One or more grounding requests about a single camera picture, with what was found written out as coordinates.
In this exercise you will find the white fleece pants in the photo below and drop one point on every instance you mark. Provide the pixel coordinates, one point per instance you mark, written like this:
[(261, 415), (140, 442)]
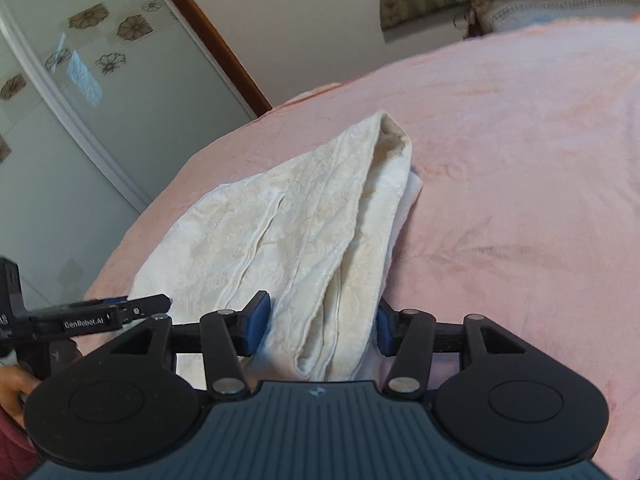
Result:
[(280, 240)]

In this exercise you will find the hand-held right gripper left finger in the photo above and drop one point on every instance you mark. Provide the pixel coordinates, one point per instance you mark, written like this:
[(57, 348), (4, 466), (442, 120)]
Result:
[(257, 320)]

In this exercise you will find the flower print wardrobe door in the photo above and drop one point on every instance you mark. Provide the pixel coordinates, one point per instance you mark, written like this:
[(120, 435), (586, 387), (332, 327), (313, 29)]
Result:
[(100, 135)]

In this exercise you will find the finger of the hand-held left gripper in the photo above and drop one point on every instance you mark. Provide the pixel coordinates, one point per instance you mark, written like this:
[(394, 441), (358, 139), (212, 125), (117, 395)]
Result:
[(102, 302), (145, 305)]

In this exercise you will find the person's left hand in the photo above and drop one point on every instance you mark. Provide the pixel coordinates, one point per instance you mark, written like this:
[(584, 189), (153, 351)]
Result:
[(12, 385)]

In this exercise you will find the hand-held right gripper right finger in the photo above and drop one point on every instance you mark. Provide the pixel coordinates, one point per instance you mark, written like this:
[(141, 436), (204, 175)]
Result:
[(384, 332)]

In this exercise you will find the brown wooden door frame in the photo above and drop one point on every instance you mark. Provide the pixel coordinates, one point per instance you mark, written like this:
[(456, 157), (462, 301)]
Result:
[(220, 45)]

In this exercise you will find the pink blanket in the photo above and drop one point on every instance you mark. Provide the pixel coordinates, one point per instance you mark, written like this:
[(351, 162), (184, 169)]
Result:
[(525, 160)]

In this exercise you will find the grey pillow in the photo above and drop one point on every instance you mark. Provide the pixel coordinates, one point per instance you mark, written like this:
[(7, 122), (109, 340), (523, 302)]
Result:
[(550, 10)]

